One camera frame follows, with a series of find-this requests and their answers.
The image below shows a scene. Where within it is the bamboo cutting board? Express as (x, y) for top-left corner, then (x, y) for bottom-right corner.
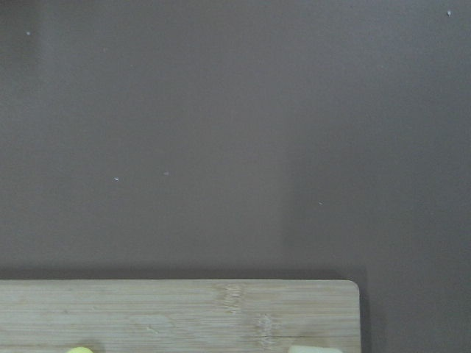
(1, 279), (361, 352)

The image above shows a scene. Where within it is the yellow plastic knife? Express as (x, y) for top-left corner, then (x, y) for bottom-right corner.
(66, 346), (93, 353)

